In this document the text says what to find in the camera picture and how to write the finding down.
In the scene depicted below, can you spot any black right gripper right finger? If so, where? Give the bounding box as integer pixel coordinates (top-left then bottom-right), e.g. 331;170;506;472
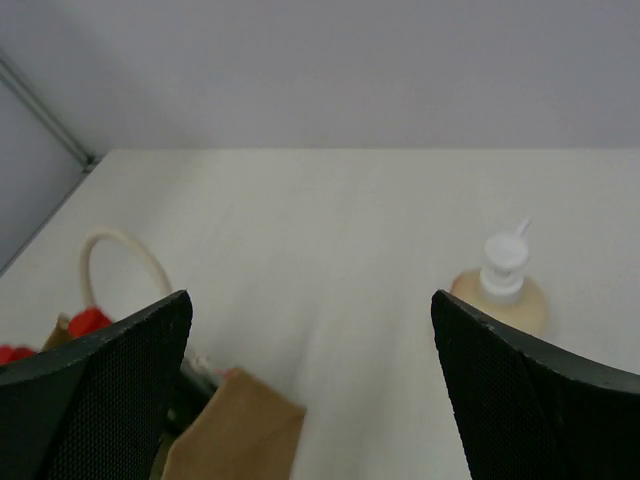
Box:
431;290;639;479

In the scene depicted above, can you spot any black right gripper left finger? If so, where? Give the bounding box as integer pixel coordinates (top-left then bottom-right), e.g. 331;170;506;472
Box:
1;290;193;479

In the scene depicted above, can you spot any cream pump lotion bottle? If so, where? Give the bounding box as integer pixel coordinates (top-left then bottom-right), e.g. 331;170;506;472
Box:
450;219;550;337

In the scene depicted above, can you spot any brown canvas tote bag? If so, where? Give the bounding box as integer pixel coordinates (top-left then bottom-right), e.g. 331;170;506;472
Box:
43;227;306;479

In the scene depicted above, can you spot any dark bottle red cap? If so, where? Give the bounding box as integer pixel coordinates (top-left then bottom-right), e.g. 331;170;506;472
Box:
67;307;113;339

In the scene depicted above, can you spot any small brown bottle red cap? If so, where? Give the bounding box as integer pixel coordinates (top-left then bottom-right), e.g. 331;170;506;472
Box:
0;344;37;365

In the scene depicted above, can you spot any left aluminium frame post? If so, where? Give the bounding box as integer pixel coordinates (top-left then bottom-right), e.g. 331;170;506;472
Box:
1;49;100;172

